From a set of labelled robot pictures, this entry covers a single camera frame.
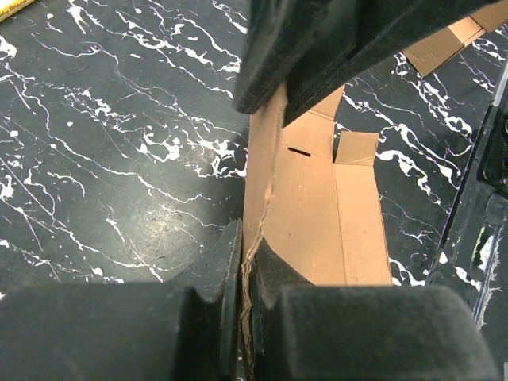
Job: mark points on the yellow book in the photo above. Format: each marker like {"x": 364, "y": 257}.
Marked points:
{"x": 9, "y": 7}

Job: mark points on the cardboard box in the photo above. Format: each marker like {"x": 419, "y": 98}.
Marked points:
{"x": 312, "y": 201}

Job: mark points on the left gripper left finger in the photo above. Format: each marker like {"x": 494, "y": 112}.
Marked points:
{"x": 183, "y": 329}

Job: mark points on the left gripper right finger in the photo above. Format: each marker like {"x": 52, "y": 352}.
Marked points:
{"x": 305, "y": 332}

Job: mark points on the stack of flat cardboard boxes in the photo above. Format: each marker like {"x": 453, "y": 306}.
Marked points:
{"x": 428, "y": 54}

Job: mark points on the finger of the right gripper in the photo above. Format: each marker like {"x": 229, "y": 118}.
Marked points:
{"x": 297, "y": 43}
{"x": 383, "y": 28}

